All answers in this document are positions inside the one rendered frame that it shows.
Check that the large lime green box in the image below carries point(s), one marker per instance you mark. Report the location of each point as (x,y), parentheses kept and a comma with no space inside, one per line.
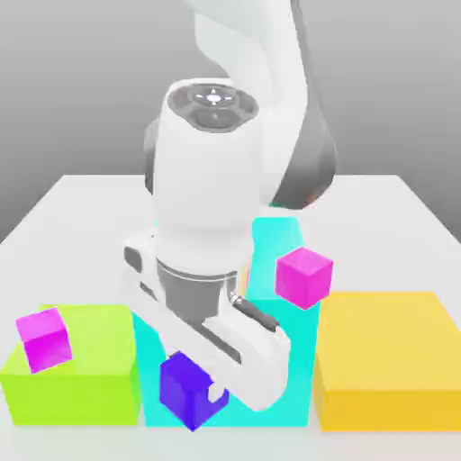
(83,374)

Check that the large cyan box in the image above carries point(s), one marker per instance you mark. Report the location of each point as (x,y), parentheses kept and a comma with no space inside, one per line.
(299,360)

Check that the small magenta cube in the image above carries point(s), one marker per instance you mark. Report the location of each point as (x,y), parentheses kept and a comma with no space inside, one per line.
(45,342)
(304,277)

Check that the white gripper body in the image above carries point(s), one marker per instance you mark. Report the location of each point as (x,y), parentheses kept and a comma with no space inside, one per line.
(259,367)

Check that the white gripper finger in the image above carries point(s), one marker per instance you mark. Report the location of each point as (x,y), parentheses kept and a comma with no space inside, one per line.
(215,393)

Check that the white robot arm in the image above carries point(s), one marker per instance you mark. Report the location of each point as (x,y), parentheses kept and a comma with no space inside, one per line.
(205,180)

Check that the large orange box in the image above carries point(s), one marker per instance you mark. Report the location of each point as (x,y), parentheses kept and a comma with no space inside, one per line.
(385,360)

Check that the small purple cube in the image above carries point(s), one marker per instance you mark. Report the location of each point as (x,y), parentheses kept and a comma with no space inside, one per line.
(183,389)

